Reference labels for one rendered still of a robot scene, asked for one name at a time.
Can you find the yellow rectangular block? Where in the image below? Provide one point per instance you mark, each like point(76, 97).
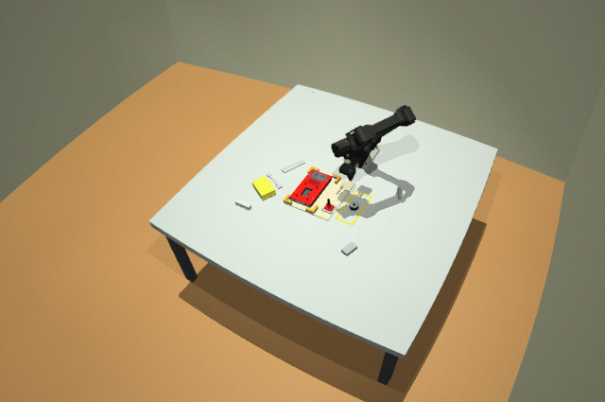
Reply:
point(263, 188)

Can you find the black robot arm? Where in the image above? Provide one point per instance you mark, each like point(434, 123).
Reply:
point(371, 135)

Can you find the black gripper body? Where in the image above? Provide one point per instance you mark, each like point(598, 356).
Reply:
point(355, 157)

